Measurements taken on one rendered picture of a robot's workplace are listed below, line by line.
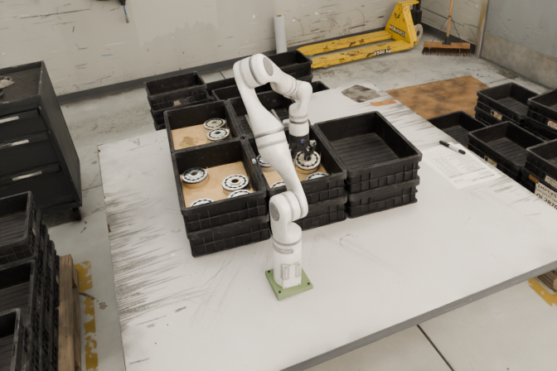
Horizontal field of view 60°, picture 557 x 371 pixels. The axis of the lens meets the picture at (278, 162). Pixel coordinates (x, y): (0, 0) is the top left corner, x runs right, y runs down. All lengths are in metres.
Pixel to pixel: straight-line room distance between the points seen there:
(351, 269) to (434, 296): 0.28
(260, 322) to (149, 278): 0.45
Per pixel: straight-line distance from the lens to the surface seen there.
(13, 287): 2.50
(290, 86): 1.62
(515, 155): 3.00
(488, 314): 2.58
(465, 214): 1.97
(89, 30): 4.95
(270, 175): 1.92
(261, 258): 1.75
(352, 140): 2.12
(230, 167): 2.00
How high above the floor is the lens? 1.91
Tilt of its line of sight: 33 degrees down
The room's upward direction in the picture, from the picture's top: 5 degrees counter-clockwise
